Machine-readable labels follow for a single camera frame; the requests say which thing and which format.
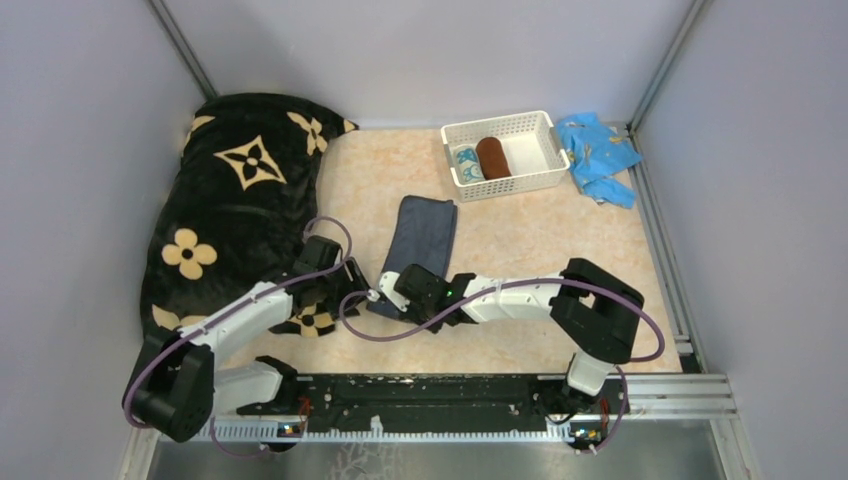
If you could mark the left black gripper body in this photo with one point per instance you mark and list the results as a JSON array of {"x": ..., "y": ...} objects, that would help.
[{"x": 338, "y": 284}]

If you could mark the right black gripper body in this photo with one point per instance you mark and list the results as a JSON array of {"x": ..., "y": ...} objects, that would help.
[{"x": 422, "y": 313}]

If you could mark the grey blue towel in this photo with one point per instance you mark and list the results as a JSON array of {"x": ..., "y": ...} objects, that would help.
[{"x": 424, "y": 235}]

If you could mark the teal rabbit pattern towel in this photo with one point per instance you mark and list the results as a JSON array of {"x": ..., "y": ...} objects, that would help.
[{"x": 468, "y": 165}]

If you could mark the brown towel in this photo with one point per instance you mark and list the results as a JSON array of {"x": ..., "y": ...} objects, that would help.
[{"x": 492, "y": 159}]

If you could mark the white plastic basket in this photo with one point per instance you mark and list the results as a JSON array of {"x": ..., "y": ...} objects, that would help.
[{"x": 536, "y": 157}]

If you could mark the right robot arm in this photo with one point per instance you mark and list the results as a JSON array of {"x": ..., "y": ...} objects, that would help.
[{"x": 598, "y": 311}]

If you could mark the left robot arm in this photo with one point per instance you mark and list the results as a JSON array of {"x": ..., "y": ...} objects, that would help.
[{"x": 179, "y": 383}]

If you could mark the black blanket with tan flowers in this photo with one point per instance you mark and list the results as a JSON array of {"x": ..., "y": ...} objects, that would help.
[{"x": 242, "y": 198}]

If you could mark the light blue cloth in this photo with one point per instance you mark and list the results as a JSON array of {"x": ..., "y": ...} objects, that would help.
[{"x": 597, "y": 153}]

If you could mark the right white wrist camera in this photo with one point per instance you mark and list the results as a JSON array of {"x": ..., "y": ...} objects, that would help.
[{"x": 388, "y": 302}]

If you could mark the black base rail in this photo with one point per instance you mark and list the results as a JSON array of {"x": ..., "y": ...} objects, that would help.
[{"x": 435, "y": 404}]

